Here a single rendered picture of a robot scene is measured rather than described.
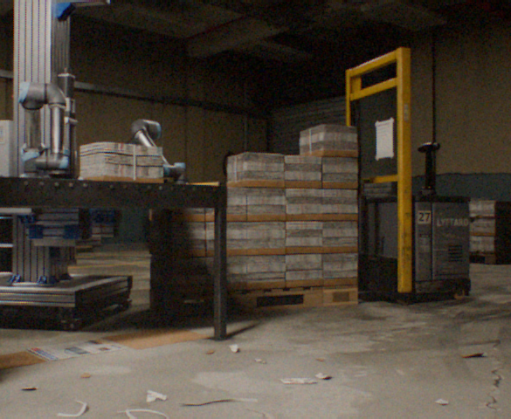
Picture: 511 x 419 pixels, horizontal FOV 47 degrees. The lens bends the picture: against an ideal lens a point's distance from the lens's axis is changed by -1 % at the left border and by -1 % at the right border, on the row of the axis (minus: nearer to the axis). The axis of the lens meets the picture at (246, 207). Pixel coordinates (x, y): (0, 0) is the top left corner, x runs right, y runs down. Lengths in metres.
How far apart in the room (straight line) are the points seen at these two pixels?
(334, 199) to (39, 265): 2.04
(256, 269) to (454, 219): 1.60
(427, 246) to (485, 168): 5.81
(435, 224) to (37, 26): 3.06
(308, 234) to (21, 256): 1.90
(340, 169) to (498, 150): 6.11
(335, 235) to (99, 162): 1.83
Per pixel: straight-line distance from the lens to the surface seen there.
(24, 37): 4.05
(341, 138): 4.34
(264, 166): 4.03
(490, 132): 10.27
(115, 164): 3.25
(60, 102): 3.36
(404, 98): 4.45
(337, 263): 4.30
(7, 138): 3.93
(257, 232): 3.99
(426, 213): 4.53
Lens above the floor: 0.65
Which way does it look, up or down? 1 degrees up
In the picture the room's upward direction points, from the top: straight up
